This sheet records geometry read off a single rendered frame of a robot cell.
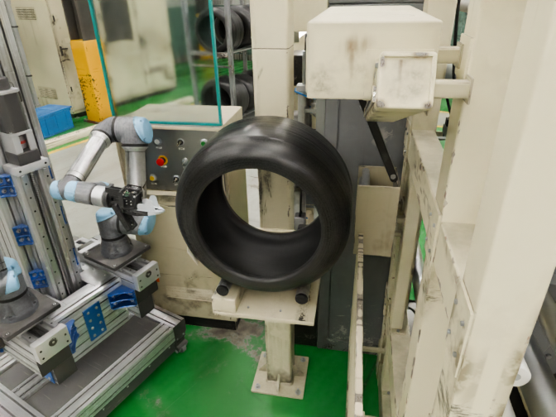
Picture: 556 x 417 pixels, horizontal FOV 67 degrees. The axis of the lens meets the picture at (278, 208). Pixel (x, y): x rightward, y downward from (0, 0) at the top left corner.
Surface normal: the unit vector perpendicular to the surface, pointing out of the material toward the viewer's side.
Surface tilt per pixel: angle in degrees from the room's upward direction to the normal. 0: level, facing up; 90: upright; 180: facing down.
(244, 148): 43
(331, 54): 90
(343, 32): 90
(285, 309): 0
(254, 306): 0
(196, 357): 0
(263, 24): 90
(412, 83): 72
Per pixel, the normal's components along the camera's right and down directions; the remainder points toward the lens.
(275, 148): 0.04, -0.31
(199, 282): -0.18, 0.46
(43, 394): -0.02, -0.88
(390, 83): -0.18, 0.17
